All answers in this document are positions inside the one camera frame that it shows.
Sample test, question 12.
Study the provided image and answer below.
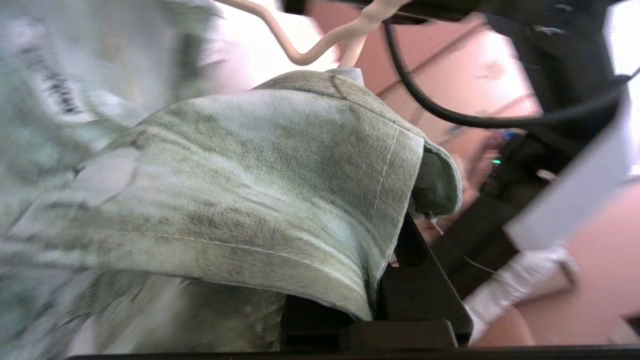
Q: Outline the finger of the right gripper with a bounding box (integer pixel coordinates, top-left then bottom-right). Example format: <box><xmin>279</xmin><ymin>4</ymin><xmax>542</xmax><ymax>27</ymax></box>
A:
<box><xmin>387</xmin><ymin>0</ymin><xmax>481</xmax><ymax>24</ymax></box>

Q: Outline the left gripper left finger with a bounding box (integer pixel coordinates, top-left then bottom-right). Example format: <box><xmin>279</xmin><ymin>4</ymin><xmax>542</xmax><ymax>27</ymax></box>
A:
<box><xmin>280</xmin><ymin>295</ymin><xmax>351</xmax><ymax>351</ymax></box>

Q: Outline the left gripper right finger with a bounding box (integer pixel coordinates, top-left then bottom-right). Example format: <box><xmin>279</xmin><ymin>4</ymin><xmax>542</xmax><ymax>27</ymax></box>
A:
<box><xmin>372</xmin><ymin>212</ymin><xmax>474</xmax><ymax>348</ymax></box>

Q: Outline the cream wire clothes hanger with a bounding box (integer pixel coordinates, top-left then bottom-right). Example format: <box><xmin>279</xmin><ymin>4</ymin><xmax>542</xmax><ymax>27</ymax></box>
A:
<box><xmin>215</xmin><ymin>0</ymin><xmax>417</xmax><ymax>69</ymax></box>

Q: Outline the green floral short-sleeve shirt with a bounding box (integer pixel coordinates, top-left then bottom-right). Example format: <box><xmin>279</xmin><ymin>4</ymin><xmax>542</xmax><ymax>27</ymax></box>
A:
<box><xmin>0</xmin><ymin>0</ymin><xmax>463</xmax><ymax>353</ymax></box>

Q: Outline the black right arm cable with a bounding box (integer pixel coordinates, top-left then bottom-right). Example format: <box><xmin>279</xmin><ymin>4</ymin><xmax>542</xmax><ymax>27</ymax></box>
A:
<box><xmin>382</xmin><ymin>21</ymin><xmax>640</xmax><ymax>129</ymax></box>

